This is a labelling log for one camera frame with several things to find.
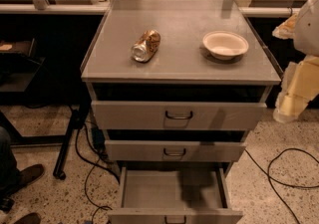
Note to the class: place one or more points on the grey top drawer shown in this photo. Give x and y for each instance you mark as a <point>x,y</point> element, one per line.
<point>177,115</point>

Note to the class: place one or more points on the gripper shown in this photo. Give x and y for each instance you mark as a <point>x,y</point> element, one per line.
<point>307,32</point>

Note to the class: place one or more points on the brown shoe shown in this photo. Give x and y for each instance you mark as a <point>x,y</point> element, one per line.
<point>30,174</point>
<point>31,218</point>

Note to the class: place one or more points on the grey drawer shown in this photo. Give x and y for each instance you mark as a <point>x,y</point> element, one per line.
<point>183,151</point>
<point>178,196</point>
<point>177,115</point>

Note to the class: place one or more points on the white paper bowl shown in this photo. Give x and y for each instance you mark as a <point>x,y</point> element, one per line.
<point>224,45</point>

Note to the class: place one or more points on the black table leg frame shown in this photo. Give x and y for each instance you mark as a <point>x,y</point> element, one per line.
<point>76,121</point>

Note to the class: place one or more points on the crushed gold soda can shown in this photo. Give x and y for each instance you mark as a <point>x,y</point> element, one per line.
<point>146,46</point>

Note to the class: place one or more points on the grey drawer cabinet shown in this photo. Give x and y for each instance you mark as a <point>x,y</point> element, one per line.
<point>182,70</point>

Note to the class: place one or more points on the grey bottom drawer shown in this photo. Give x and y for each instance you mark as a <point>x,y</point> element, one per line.
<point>178,196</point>

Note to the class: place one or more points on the grey middle drawer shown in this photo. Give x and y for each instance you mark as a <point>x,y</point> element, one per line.
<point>183,151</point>

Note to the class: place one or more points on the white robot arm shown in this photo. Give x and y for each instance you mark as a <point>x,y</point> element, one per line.
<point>303,29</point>

